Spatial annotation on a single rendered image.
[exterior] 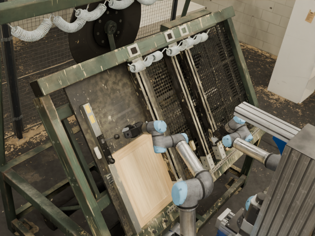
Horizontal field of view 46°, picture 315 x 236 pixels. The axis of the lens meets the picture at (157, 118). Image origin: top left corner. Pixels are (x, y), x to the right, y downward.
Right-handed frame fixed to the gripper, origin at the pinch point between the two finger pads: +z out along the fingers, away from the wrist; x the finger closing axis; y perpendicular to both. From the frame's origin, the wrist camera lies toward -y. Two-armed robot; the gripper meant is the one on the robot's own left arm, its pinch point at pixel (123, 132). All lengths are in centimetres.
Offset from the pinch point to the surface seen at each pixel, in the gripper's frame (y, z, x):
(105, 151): -13.5, 7.0, -7.1
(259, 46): 555, 192, -29
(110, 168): -14.0, 8.0, -19.0
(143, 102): 33.5, 8.3, 10.1
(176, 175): 39, 7, -52
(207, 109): 98, 6, -20
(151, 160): 23.5, 10.5, -31.6
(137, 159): 11.5, 10.5, -25.3
